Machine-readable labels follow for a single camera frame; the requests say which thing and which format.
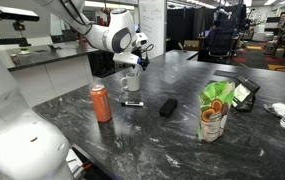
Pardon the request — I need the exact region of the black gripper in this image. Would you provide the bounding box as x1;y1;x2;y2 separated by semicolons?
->
137;54;151;72

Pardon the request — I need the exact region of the white ceramic mug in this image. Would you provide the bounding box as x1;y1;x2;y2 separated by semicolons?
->
120;71;141;93

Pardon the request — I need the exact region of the black and white marker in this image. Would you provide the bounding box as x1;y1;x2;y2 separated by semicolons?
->
120;100;145;108

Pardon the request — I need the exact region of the white whiteboard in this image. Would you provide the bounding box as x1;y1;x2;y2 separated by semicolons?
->
138;0;168;60

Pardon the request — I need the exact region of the black eraser block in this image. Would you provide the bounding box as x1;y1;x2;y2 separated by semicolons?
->
158;97;179;118

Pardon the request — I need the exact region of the brown cardboard box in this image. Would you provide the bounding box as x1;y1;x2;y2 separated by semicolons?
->
183;39;201;52

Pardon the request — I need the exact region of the orange soda can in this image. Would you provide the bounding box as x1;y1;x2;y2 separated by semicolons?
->
89;83;113;123

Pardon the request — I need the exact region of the black curtain partition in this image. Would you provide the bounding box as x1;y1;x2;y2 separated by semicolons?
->
167;6;216;45

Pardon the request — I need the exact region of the black office chair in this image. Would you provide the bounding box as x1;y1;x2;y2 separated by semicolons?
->
205;18;238;63

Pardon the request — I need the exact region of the white cabinet with dark counter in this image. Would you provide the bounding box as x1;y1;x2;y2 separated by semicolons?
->
3;40;100;108

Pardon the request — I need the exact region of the black flat pad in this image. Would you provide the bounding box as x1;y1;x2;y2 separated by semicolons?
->
213;69;242;80

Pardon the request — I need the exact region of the green snack bag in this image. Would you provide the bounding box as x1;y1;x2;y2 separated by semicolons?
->
196;80;236;143

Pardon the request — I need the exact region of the small pale dish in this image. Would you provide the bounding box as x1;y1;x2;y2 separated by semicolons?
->
18;48;32;56

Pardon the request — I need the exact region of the small brown can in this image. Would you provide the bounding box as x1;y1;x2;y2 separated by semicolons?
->
9;53;21;66

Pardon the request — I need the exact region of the crumpled clear plastic wrapper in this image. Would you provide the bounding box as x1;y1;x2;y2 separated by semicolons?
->
263;101;285;118

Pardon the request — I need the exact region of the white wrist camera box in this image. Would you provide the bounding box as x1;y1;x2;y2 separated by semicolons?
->
112;52;140;67

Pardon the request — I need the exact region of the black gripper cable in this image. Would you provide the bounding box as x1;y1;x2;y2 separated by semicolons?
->
60;0;156;62

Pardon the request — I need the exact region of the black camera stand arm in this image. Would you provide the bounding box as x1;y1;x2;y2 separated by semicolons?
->
0;18;32;48

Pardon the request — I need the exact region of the black stereo camera bar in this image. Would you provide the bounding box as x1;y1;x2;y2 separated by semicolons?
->
0;4;41;23

